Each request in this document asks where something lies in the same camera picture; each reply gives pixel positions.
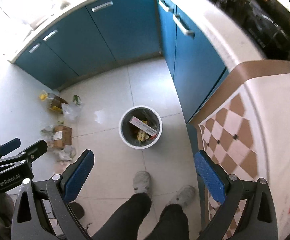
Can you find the brown cardboard box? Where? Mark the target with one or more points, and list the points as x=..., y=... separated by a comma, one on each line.
x=61, y=136

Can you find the clear plastic bag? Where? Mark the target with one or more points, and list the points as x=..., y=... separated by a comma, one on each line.
x=72, y=111

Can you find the grey slipper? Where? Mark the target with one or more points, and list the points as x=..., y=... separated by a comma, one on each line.
x=184, y=196
x=142, y=182

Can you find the white toothpaste box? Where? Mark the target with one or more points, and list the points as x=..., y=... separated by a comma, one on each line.
x=141, y=125

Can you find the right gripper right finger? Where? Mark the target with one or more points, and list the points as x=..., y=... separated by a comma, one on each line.
x=258, y=219

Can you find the blue kitchen cabinet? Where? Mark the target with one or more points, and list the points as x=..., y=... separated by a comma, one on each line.
x=109, y=33

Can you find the right black trouser leg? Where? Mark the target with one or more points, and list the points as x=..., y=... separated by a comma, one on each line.
x=173, y=224

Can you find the right grey slipper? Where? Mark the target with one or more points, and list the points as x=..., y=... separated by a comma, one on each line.
x=184, y=196

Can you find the left grey slipper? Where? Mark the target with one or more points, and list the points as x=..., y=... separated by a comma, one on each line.
x=142, y=182

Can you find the green vegetable scrap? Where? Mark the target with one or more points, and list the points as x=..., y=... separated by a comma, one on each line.
x=76, y=100

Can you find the checkered tablecloth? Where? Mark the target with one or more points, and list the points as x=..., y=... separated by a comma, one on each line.
x=245, y=128

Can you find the white trash bin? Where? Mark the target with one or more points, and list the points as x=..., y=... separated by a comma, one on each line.
x=128, y=132

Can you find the yellow snack packet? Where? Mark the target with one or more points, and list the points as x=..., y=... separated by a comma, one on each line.
x=142, y=136

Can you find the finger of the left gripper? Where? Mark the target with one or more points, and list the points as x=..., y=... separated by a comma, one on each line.
x=9, y=147
x=29, y=154

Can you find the crumpled white bag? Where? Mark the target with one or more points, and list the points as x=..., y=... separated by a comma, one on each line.
x=66, y=154

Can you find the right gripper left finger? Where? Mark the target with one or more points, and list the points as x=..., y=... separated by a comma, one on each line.
x=30, y=219

